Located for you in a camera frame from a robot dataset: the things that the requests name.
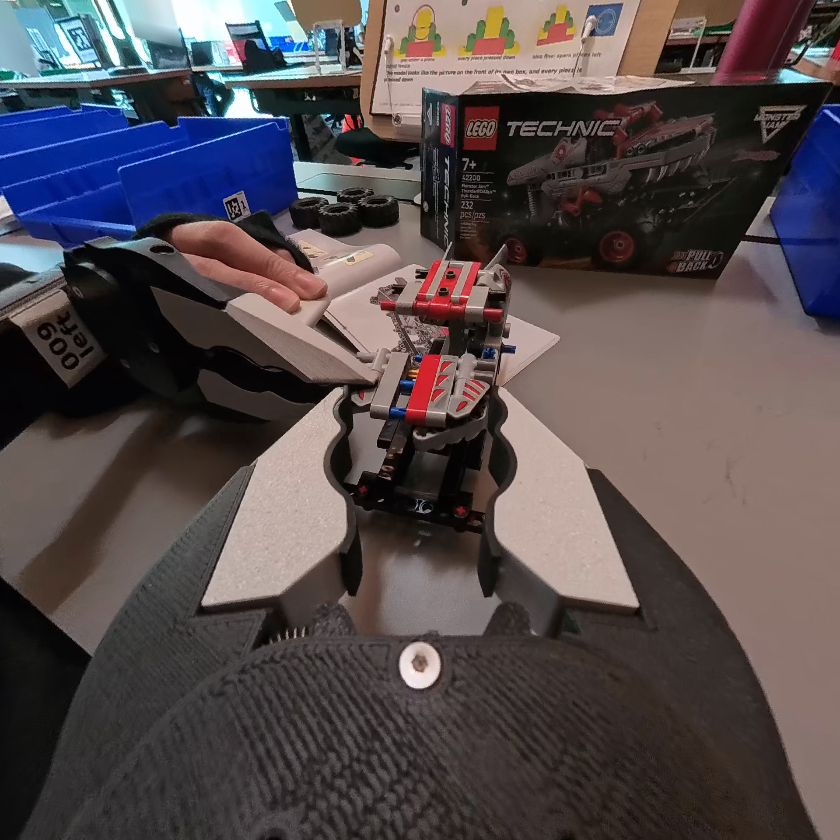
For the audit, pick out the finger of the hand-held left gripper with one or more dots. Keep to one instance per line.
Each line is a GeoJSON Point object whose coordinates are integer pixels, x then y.
{"type": "Point", "coordinates": [295, 348]}
{"type": "Point", "coordinates": [236, 397]}

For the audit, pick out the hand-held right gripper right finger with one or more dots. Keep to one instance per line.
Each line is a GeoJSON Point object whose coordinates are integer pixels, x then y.
{"type": "Point", "coordinates": [558, 525]}

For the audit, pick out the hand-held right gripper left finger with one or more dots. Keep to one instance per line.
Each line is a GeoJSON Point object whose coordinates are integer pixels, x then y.
{"type": "Point", "coordinates": [282, 525]}

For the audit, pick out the grey red brick truck model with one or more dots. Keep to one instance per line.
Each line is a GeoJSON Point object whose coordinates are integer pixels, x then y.
{"type": "Point", "coordinates": [433, 387]}

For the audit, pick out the light grey desk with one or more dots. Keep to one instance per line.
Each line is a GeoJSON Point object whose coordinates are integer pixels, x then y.
{"type": "Point", "coordinates": [689, 407]}

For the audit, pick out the person's left hand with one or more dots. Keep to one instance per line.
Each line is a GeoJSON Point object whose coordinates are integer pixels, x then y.
{"type": "Point", "coordinates": [249, 269]}

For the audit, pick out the open instruction booklet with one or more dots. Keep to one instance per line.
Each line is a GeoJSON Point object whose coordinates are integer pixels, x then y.
{"type": "Point", "coordinates": [358, 259]}

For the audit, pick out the wooden background table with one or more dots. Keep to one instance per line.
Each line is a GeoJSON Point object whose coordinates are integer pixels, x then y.
{"type": "Point", "coordinates": [295, 82]}
{"type": "Point", "coordinates": [92, 77]}

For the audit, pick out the black white marker sign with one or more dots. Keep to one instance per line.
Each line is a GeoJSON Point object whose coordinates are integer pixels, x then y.
{"type": "Point", "coordinates": [79, 39]}

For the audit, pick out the person's black clothing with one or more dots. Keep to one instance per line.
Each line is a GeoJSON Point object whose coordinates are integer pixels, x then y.
{"type": "Point", "coordinates": [26, 689]}

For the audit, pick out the clear acrylic stand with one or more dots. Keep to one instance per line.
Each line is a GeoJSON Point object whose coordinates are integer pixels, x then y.
{"type": "Point", "coordinates": [331, 46]}

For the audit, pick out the black toy set box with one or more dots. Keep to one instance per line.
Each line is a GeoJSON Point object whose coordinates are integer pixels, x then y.
{"type": "Point", "coordinates": [590, 197]}

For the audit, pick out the white paper sheet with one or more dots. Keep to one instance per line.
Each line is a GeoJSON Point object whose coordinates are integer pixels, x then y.
{"type": "Point", "coordinates": [577, 82]}

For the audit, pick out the instruction poster on board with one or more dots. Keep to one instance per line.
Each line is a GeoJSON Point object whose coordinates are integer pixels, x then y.
{"type": "Point", "coordinates": [653, 46]}

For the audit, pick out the maroon cylinder bottle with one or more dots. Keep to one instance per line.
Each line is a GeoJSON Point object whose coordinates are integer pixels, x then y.
{"type": "Point", "coordinates": [761, 39]}

